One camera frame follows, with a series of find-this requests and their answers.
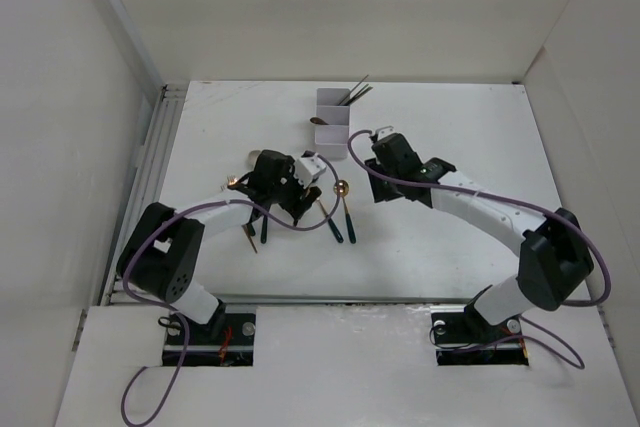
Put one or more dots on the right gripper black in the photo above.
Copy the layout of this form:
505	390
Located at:
379	192

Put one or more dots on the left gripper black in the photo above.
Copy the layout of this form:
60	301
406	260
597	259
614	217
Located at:
295	206

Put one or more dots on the gold spoon green handle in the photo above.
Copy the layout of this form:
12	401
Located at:
341	188
331	224

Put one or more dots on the white three-compartment utensil holder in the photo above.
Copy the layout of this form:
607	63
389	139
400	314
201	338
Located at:
331	138

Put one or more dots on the brown grey chopstick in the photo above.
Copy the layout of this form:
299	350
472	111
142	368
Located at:
359	95

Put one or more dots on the dark green chopstick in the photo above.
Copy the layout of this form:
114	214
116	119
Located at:
353	90

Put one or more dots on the brown spoon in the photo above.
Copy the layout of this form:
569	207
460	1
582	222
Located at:
318	121

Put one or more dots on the silver metal chopstick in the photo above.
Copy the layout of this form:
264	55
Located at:
363	91

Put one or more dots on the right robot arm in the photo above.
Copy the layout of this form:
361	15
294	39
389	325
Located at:
554	257

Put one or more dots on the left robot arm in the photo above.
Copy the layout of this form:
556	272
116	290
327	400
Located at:
161	254

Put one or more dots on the beige plastic spoon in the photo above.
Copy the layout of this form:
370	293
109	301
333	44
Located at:
252	158

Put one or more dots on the brown wooden chopstick left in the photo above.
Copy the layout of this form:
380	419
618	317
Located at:
249	235

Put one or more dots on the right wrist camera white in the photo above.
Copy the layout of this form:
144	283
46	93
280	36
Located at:
382	133

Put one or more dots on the rose gold fork green handle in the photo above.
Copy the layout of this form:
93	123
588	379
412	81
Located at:
233	182

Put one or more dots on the aluminium frame left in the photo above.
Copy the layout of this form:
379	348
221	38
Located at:
150	166

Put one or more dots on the aluminium rail front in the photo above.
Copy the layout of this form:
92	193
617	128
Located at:
275	300

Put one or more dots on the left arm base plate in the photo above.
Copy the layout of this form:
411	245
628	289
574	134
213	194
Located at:
230	345

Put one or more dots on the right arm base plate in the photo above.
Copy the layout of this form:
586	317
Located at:
458	343

